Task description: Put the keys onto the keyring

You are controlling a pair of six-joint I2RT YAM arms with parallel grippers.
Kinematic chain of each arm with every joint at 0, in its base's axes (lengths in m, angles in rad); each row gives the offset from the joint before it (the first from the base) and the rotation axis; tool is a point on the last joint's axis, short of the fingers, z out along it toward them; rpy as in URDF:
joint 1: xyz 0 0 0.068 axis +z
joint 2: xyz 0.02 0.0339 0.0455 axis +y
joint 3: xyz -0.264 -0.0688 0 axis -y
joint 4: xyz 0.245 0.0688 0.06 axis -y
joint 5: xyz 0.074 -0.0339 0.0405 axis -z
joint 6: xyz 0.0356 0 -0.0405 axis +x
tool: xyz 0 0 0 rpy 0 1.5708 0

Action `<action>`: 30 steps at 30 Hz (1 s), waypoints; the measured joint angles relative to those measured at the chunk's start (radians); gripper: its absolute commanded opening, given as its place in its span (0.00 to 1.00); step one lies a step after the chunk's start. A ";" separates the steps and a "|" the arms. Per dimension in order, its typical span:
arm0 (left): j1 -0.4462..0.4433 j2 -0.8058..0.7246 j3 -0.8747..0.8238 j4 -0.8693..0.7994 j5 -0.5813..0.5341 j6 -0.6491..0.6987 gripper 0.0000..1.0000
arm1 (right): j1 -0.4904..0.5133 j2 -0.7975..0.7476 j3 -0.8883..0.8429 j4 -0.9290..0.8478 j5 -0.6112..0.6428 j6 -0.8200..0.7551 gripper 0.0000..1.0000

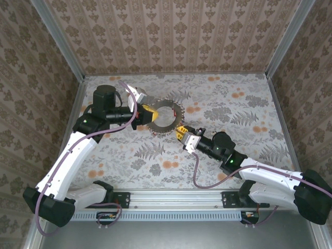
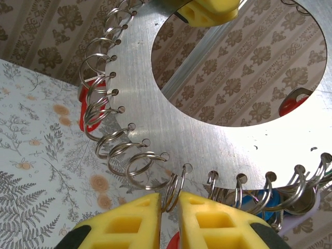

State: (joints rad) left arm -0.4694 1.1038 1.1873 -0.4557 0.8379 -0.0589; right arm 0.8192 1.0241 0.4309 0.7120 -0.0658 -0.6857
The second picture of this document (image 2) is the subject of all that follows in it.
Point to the blue plastic key tag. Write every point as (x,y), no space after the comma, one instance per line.
(250,201)

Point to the white plastic key tag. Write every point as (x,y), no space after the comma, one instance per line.
(306,215)

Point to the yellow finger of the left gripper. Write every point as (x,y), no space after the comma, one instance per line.
(223,9)
(197,19)

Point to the red plastic key tag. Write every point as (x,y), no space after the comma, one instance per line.
(286,109)
(83,109)
(173,242)

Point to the floral table cover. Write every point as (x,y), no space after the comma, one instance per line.
(39,155)

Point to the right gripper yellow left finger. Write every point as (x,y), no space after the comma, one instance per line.
(124,228)

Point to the aluminium frame post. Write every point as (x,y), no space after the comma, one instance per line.
(197,57)

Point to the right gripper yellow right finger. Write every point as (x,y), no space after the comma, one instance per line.
(223,228)

